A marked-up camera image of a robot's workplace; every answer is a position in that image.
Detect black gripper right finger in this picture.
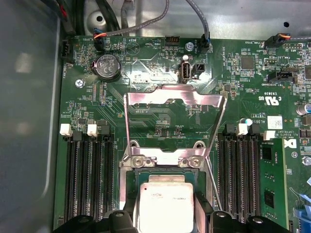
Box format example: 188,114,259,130
194,191,291,233

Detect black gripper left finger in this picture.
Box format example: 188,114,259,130
52,194,138,233

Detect thin wire locking lever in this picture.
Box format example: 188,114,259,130
205,154,223,211

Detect silver topped CPU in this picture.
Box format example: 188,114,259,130
136,173,196,233

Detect metal socket cover frame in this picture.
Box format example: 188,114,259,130
123,83,228,168

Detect black RAM slot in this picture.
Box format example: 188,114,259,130
99,120,115,220
218,123,235,216
234,123,248,216
59,123,73,223
247,123,260,216
72,131,86,221
86,123,100,221

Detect green RAM stick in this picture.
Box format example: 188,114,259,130
259,142,291,230

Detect blue plastic card latch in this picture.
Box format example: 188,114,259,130
293,176,311,233

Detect white barcode sticker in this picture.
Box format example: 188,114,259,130
267,116,284,130

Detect green motherboard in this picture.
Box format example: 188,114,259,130
53,33,311,233

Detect internal USB port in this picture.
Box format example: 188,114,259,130
179,62,192,85

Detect round coin battery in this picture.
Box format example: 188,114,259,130
91,54,122,82

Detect black open PC case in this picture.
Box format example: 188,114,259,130
0,0,311,233

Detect grey sleeved cable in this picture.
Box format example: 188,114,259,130
185,0,211,49
93,0,171,39

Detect thick black cable bundle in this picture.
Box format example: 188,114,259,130
55,0,122,37

